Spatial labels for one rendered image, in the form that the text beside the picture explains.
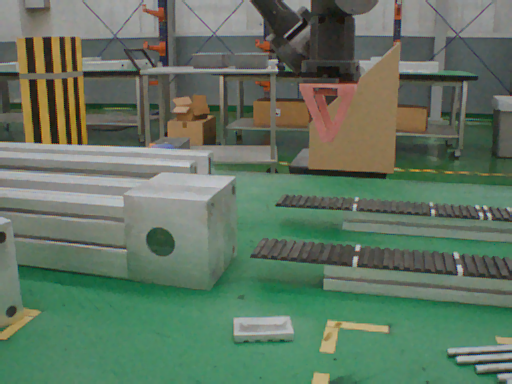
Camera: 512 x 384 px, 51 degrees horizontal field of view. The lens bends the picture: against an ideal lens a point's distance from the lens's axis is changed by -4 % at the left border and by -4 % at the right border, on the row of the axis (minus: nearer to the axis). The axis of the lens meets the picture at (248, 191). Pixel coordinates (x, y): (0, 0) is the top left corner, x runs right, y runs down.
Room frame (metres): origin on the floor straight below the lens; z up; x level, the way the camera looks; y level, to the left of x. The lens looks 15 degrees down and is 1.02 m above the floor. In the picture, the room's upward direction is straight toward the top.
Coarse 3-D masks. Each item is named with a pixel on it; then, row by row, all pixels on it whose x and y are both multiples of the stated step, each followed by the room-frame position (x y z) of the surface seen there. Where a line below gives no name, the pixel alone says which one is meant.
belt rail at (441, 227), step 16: (352, 224) 0.68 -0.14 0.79; (368, 224) 0.68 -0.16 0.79; (384, 224) 0.67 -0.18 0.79; (400, 224) 0.67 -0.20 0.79; (416, 224) 0.67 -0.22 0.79; (432, 224) 0.66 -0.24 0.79; (448, 224) 0.65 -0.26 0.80; (464, 224) 0.65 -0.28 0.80; (480, 224) 0.64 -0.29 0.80; (496, 224) 0.64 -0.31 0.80; (480, 240) 0.64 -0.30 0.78; (496, 240) 0.63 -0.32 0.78
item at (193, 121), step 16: (176, 112) 5.70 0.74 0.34; (192, 112) 5.71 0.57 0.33; (208, 112) 5.93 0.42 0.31; (256, 112) 5.55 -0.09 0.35; (288, 112) 5.48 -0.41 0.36; (304, 112) 5.45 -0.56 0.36; (400, 112) 5.23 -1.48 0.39; (416, 112) 5.17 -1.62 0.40; (176, 128) 5.67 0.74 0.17; (192, 128) 5.64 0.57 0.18; (208, 128) 5.85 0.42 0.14; (400, 128) 5.23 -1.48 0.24; (416, 128) 5.17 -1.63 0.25; (192, 144) 5.64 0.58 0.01
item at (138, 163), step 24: (0, 144) 0.88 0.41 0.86; (24, 144) 0.88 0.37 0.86; (48, 144) 0.87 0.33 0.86; (0, 168) 0.80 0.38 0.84; (24, 168) 0.79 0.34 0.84; (48, 168) 0.78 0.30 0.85; (72, 168) 0.76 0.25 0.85; (96, 168) 0.75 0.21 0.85; (120, 168) 0.74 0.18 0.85; (144, 168) 0.73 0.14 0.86; (168, 168) 0.72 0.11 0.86; (192, 168) 0.72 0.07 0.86
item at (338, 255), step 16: (272, 240) 0.56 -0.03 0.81; (256, 256) 0.52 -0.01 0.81; (272, 256) 0.51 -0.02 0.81; (288, 256) 0.51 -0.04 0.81; (304, 256) 0.51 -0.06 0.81; (320, 256) 0.51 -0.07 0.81; (336, 256) 0.51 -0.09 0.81; (352, 256) 0.51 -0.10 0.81; (368, 256) 0.51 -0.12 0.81; (384, 256) 0.51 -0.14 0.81; (400, 256) 0.51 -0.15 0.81; (416, 256) 0.50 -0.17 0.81; (432, 256) 0.51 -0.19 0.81; (448, 256) 0.50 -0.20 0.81; (464, 256) 0.50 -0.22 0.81; (496, 256) 0.50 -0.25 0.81; (432, 272) 0.47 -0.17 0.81; (448, 272) 0.47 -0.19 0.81; (464, 272) 0.47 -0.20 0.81; (480, 272) 0.46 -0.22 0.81; (496, 272) 0.47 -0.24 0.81
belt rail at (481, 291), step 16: (336, 272) 0.50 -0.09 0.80; (352, 272) 0.50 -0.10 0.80; (368, 272) 0.49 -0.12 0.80; (384, 272) 0.49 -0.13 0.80; (400, 272) 0.48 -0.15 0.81; (416, 272) 0.48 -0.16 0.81; (336, 288) 0.50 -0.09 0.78; (352, 288) 0.50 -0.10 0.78; (368, 288) 0.49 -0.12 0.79; (384, 288) 0.49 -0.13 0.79; (400, 288) 0.48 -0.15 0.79; (416, 288) 0.48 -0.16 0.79; (432, 288) 0.48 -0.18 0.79; (448, 288) 0.48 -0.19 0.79; (464, 288) 0.47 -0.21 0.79; (480, 288) 0.47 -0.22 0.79; (496, 288) 0.46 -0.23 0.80; (480, 304) 0.46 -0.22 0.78; (496, 304) 0.46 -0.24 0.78
